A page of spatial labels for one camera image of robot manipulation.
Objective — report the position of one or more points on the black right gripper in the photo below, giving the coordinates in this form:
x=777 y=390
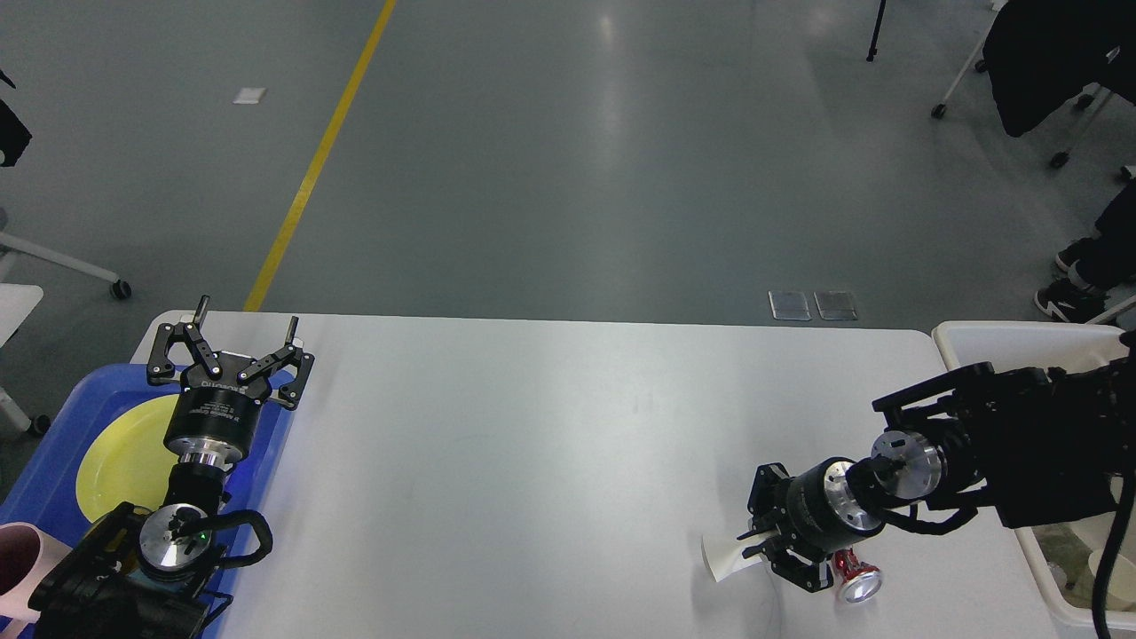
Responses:
x=822 y=516

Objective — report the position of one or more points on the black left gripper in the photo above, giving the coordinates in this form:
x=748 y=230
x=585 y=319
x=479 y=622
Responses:
x=217 y=413

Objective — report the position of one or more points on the white paper cup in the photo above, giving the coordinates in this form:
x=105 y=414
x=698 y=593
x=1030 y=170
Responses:
x=724 y=554

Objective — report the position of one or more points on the red soda can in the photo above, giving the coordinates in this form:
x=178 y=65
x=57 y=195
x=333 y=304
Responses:
x=858 y=580

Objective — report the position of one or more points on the yellow plastic plate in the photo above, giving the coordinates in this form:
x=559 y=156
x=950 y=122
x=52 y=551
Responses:
x=128 y=461

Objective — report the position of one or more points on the clear plastic wrap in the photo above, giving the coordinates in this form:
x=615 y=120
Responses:
x=1067 y=558

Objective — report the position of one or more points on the small white cup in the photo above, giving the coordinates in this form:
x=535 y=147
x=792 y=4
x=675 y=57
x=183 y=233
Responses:
x=1120 y=588

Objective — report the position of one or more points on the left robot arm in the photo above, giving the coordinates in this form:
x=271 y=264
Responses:
x=79 y=599

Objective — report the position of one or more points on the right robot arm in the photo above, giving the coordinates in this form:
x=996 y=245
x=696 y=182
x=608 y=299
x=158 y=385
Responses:
x=1041 y=446

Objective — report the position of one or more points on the blue plastic tray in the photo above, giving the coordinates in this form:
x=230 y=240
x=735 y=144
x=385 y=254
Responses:
x=44 y=494

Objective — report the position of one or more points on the white side table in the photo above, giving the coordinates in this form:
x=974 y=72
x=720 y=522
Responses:
x=18 y=301

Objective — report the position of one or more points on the left floor plate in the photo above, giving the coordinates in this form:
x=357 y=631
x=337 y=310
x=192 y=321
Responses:
x=789 y=306

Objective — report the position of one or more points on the floor plate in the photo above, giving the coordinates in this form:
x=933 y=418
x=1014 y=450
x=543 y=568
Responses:
x=836 y=306
x=789 y=306

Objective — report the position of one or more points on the right floor plate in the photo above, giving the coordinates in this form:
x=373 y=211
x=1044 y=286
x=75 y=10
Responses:
x=836 y=306

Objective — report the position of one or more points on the pink mug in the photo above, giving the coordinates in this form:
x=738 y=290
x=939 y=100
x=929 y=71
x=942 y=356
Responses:
x=28 y=554

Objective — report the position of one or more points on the beige plastic bin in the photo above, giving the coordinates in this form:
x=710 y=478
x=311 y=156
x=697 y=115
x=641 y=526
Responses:
x=1013 y=345

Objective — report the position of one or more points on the person in black sneakers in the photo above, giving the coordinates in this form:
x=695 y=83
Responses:
x=1093 y=265

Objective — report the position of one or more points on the black tripod leg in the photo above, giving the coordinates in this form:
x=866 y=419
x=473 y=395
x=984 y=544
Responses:
x=872 y=53

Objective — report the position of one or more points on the black jacket on chair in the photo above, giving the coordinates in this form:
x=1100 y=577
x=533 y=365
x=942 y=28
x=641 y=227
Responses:
x=1039 y=55

